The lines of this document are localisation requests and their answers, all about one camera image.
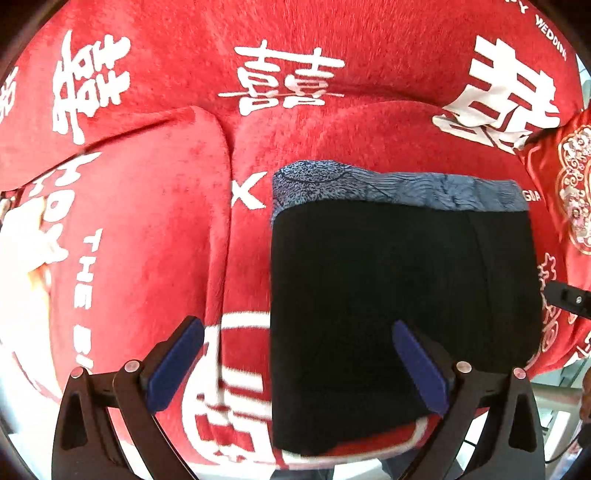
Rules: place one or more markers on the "red embroidered pillow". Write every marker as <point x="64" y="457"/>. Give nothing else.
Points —
<point x="572" y="194"/>

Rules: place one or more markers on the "black boxer shorts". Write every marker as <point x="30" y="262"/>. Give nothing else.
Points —
<point x="392" y="277"/>

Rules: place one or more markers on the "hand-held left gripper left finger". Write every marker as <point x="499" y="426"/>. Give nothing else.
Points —
<point x="175" y="364"/>

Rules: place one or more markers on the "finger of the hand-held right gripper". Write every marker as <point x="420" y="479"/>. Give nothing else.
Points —
<point x="570" y="299"/>

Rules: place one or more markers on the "red printed blanket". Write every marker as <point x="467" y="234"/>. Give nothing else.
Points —
<point x="161" y="230"/>

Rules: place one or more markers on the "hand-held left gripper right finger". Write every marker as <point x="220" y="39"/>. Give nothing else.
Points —
<point x="420" y="369"/>

